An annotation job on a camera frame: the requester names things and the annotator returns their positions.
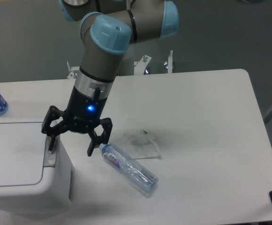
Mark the white push-top trash can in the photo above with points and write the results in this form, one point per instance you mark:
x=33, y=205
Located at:
x=36, y=173

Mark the white metal frame bracket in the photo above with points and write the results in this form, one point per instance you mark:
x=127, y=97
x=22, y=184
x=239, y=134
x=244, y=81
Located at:
x=73, y=71

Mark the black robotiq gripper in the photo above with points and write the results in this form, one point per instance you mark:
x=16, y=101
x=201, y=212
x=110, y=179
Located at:
x=82, y=115

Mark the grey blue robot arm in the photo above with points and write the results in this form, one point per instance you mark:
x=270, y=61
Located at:
x=107, y=29

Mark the white clamp post with screw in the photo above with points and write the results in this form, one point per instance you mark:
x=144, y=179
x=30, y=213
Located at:
x=168, y=65

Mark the crumpled clear plastic wrapper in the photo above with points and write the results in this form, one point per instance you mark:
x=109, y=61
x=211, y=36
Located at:
x=139, y=145

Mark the clear empty plastic bottle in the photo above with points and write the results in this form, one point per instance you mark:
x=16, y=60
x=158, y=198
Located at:
x=138, y=176

